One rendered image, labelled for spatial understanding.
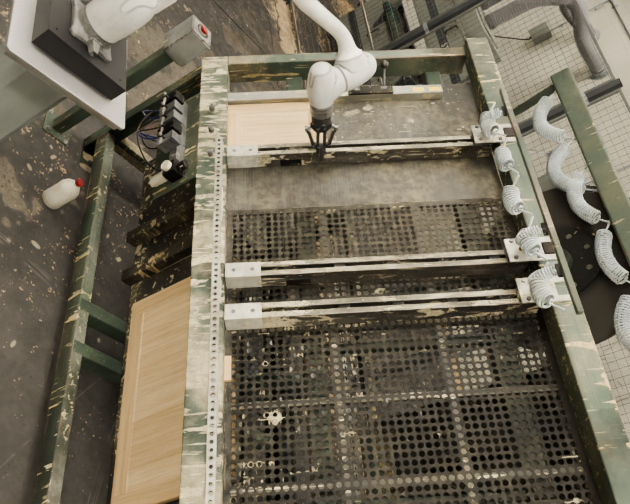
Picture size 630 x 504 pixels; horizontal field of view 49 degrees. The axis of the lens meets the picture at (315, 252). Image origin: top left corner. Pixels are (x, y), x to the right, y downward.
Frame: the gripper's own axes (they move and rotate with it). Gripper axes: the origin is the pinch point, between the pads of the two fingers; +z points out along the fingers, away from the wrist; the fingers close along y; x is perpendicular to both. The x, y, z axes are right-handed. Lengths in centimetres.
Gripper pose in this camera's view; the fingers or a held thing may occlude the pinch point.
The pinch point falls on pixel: (320, 152)
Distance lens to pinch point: 281.3
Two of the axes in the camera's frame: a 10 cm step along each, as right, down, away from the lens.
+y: 10.0, -0.5, 0.4
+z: 0.0, 6.1, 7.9
